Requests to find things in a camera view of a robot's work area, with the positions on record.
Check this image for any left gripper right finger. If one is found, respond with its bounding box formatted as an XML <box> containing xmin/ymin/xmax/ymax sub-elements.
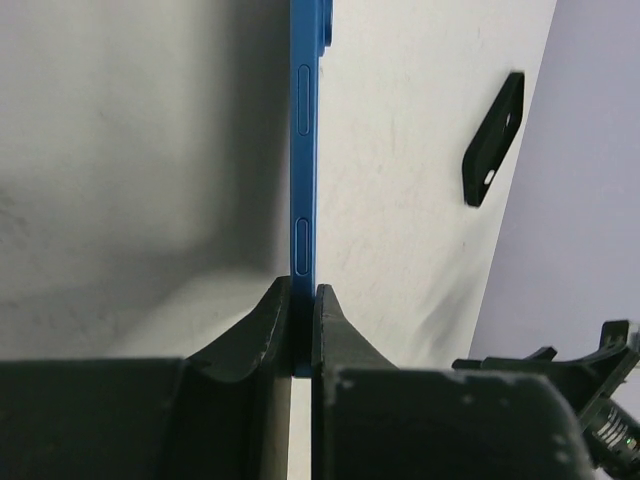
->
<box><xmin>311</xmin><ymin>284</ymin><xmax>594</xmax><ymax>480</ymax></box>

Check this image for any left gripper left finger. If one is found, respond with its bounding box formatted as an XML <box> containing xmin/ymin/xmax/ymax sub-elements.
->
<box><xmin>1</xmin><ymin>277</ymin><xmax>291</xmax><ymax>479</ymax></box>

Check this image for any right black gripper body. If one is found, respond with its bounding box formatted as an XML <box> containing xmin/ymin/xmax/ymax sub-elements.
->
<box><xmin>452</xmin><ymin>320</ymin><xmax>639</xmax><ymax>415</ymax></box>

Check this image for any black phone case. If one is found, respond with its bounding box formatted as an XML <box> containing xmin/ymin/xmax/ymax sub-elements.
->
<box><xmin>462</xmin><ymin>71</ymin><xmax>525</xmax><ymax>208</ymax></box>

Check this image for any blue phone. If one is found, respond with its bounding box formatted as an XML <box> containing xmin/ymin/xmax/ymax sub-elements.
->
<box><xmin>289</xmin><ymin>0</ymin><xmax>333</xmax><ymax>378</ymax></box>

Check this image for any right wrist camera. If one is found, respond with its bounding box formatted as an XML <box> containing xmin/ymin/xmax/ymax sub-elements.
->
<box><xmin>584</xmin><ymin>399</ymin><xmax>639</xmax><ymax>480</ymax></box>

